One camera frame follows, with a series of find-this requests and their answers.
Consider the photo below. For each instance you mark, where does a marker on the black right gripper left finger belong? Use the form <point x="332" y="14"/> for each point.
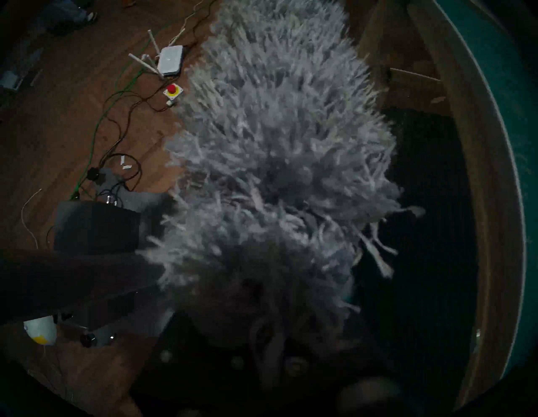
<point x="197" y="378"/>

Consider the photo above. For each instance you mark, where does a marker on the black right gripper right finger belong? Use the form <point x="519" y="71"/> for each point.
<point x="336" y="378"/>

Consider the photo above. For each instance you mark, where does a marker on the grey fluffy duster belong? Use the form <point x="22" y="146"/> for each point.
<point x="286" y="147"/>

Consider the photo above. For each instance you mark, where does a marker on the black star knob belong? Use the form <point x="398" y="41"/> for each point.
<point x="93" y="174"/>
<point x="88" y="339"/>

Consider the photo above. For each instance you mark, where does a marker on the white yellow round object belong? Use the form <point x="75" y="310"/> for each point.
<point x="40" y="330"/>

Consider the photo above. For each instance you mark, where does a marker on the black robot torso column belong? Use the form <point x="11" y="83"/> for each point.
<point x="96" y="227"/>

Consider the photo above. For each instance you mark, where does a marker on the red emergency stop button box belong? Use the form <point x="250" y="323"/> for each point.
<point x="172" y="91"/>

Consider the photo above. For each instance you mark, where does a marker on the white wifi router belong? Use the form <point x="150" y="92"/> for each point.
<point x="170" y="59"/>

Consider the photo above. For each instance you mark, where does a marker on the grey flat floor device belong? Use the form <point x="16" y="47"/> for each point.
<point x="11" y="80"/>

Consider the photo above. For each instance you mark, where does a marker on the person's shoe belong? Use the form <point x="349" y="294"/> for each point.
<point x="80" y="14"/>

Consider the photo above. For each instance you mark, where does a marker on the grey metal robot base plate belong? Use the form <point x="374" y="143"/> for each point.
<point x="147" y="201"/>

